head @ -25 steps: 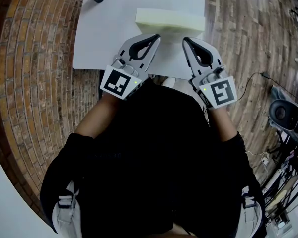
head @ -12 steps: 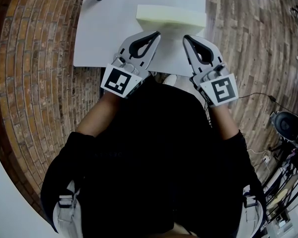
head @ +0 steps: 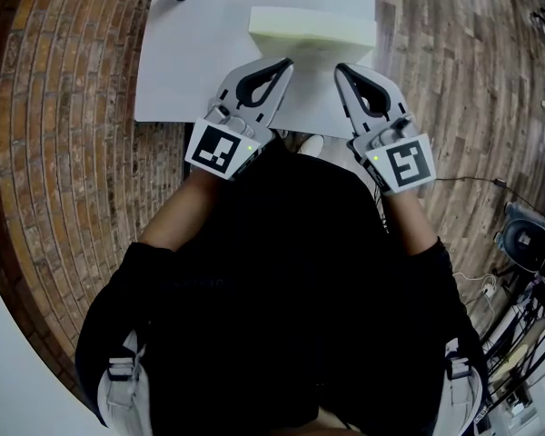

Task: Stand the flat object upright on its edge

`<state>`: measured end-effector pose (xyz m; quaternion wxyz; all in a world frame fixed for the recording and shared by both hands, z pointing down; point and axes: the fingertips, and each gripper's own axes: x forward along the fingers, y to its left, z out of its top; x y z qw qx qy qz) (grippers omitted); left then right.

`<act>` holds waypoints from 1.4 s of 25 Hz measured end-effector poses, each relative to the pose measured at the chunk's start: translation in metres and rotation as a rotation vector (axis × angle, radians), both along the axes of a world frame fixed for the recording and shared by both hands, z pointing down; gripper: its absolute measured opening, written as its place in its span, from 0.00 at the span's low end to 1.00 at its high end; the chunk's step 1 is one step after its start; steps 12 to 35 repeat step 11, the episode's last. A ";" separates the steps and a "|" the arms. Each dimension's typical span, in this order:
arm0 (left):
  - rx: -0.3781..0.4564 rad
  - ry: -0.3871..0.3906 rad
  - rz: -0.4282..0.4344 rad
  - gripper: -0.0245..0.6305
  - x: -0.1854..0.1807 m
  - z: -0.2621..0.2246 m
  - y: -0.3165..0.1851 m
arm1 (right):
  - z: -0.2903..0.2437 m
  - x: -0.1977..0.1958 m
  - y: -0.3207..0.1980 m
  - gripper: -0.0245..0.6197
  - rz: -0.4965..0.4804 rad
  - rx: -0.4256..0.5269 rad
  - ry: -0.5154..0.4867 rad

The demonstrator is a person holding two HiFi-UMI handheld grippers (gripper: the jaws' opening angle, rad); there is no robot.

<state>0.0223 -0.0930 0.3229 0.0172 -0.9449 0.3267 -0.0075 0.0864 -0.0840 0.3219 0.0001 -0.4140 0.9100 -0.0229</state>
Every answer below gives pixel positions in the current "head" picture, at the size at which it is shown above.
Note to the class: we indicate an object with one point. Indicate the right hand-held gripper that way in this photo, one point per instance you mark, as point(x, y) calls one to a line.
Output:
point(409, 161)

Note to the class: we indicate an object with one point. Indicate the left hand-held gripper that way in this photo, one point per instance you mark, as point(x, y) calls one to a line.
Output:
point(213, 148)

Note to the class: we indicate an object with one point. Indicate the pale yellow foam sheet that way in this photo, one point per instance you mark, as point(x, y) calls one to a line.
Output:
point(309, 30)

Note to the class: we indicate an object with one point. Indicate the person's left forearm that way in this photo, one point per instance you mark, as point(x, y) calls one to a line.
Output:
point(181, 216)

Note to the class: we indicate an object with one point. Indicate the person's right forearm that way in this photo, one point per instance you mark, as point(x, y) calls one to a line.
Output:
point(411, 225)

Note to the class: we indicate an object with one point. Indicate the white square table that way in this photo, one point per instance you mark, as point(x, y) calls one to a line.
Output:
point(191, 62)

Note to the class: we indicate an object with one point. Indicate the person's white shoe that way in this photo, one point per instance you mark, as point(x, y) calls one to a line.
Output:
point(311, 144)

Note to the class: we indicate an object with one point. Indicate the person's black shirt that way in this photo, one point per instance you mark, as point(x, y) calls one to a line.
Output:
point(277, 311)

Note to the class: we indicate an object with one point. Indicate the white power strip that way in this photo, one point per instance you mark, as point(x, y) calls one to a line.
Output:
point(488, 290)

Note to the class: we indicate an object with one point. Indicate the black metal rack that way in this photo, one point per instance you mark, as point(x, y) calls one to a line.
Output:
point(527, 343)

